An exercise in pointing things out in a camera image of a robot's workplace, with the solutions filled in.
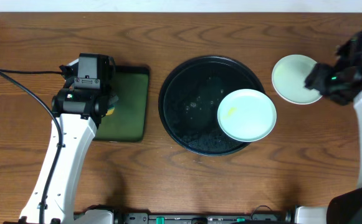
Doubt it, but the black rectangular water tray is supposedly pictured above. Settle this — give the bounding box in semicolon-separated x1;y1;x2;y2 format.
94;65;150;142

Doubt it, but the round black serving tray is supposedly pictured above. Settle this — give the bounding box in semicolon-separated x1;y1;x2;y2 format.
158;55;264;156

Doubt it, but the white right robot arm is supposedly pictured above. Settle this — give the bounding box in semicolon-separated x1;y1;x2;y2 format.
293;30;362;224

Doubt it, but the green and yellow sponge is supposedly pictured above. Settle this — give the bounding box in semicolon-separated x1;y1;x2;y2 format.
106;106;115;116

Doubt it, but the mint green plate front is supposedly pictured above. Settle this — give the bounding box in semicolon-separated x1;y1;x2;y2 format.
217;89;277;142

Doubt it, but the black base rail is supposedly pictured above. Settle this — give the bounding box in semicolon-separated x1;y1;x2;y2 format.
74;204;328;224

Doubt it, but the mint green plate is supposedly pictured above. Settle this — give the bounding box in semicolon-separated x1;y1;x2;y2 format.
217;89;277;142
272;54;322;105

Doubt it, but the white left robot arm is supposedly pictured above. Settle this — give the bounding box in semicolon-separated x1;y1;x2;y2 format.
18;53;118;223

